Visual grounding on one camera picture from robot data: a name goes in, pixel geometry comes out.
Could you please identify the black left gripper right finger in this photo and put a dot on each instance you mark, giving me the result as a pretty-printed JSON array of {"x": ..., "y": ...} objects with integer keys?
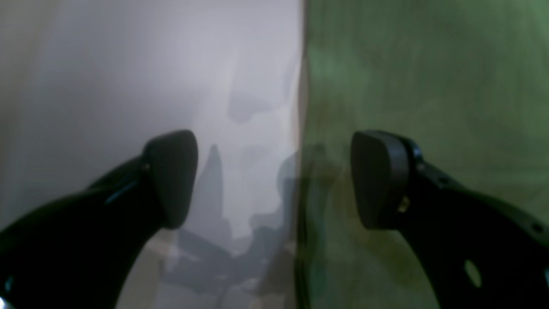
[{"x": 478, "y": 252}]

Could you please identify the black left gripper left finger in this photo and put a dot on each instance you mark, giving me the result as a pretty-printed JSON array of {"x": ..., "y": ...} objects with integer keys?
[{"x": 77, "y": 251}]

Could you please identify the green t-shirt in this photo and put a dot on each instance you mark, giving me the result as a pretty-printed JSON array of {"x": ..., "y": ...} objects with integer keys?
[{"x": 466, "y": 79}]

